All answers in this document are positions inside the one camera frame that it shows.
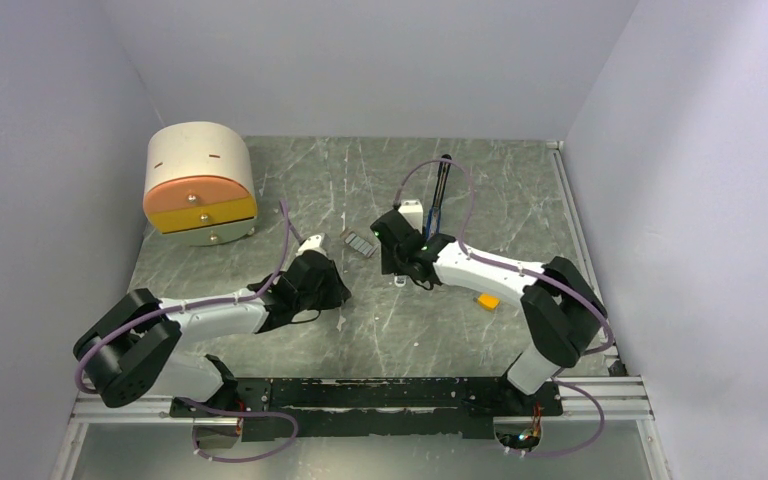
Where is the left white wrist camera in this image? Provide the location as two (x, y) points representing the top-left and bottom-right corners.
(296, 233), (328, 257)

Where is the beige drawer cabinet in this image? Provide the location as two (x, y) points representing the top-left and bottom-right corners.
(142, 121), (258, 246)

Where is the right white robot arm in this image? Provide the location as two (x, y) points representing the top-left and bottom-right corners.
(370, 209), (607, 414)

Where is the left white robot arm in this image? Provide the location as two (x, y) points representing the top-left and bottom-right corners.
(73, 251), (352, 416)

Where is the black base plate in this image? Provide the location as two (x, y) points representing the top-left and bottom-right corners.
(169, 377), (563, 442)

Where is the aluminium side rail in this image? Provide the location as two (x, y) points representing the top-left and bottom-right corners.
(545, 140), (628, 377)

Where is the aluminium front rail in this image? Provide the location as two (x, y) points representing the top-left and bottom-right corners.
(69, 377), (655, 426)

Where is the blue stapler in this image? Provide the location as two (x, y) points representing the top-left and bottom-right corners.
(424, 154), (452, 239)

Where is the orange yellow block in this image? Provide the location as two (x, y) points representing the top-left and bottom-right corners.
(475, 294), (501, 311)

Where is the staple tray with staples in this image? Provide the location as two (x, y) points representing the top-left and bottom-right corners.
(340, 229), (377, 258)

